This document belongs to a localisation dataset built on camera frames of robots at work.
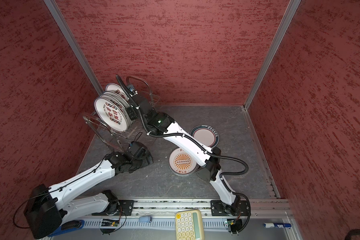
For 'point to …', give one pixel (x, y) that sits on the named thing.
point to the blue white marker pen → (272, 225)
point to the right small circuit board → (234, 225)
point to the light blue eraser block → (145, 219)
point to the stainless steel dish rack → (121, 140)
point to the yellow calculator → (189, 225)
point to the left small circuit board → (109, 223)
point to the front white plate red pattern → (112, 115)
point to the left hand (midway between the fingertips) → (146, 164)
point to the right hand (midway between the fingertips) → (133, 103)
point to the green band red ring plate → (206, 133)
